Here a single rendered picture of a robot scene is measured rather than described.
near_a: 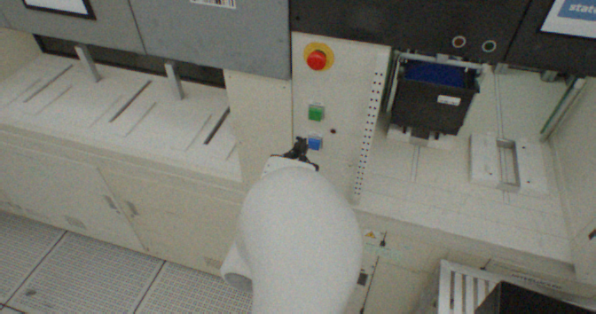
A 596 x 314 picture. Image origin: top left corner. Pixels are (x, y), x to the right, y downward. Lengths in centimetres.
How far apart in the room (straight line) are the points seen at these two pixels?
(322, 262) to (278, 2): 60
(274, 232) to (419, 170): 103
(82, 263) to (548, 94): 225
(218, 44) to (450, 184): 80
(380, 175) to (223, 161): 52
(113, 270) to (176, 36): 150
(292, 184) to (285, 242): 5
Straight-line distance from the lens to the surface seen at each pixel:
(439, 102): 123
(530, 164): 138
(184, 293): 202
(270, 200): 27
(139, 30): 98
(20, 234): 257
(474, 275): 124
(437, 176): 127
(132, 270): 215
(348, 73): 82
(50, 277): 232
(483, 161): 132
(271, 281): 25
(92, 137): 153
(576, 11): 76
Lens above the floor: 178
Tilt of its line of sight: 46 degrees down
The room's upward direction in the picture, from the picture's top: straight up
